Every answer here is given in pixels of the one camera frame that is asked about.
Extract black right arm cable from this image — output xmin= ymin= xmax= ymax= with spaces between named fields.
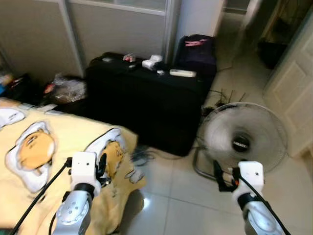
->
xmin=237 ymin=174 xmax=292 ymax=235

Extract grey floor cable bundle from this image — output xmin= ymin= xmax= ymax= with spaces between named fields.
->
xmin=130 ymin=147 xmax=157 ymax=167

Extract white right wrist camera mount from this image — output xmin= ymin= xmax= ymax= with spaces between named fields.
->
xmin=238 ymin=162 xmax=265 ymax=195

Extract white floor fan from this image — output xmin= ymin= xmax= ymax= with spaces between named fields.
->
xmin=193 ymin=102 xmax=289 ymax=182

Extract white remote control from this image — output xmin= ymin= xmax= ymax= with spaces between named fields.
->
xmin=169 ymin=69 xmax=196 ymax=78

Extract dark purple bag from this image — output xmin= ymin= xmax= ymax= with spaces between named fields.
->
xmin=175 ymin=34 xmax=218 ymax=88

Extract black bin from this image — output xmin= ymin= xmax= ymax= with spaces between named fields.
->
xmin=258 ymin=39 xmax=287 ymax=69

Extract thin black wires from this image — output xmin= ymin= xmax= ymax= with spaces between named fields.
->
xmin=210 ymin=88 xmax=245 ymax=106

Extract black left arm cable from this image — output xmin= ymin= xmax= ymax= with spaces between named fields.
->
xmin=10 ymin=158 xmax=73 ymax=235

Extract grey sliding door wardrobe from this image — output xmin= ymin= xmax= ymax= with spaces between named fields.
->
xmin=0 ymin=0 xmax=181 ymax=85

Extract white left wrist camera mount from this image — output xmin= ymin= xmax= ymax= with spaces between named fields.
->
xmin=71 ymin=152 xmax=97 ymax=191

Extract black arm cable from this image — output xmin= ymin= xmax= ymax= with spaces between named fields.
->
xmin=237 ymin=174 xmax=292 ymax=235
xmin=10 ymin=158 xmax=73 ymax=235

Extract white plastic device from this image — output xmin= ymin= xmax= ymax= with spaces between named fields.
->
xmin=142 ymin=55 xmax=163 ymax=69

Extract white panelled door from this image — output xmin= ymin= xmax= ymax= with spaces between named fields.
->
xmin=264 ymin=10 xmax=313 ymax=157

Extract yellow cartoon print blanket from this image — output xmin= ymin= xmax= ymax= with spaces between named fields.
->
xmin=0 ymin=98 xmax=146 ymax=235

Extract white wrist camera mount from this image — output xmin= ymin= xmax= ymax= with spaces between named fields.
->
xmin=238 ymin=162 xmax=265 ymax=195
xmin=71 ymin=152 xmax=97 ymax=191

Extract clear crumpled plastic bag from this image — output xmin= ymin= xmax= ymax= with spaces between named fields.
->
xmin=44 ymin=73 xmax=88 ymax=104

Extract small black bag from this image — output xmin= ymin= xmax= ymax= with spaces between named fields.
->
xmin=0 ymin=73 xmax=32 ymax=104

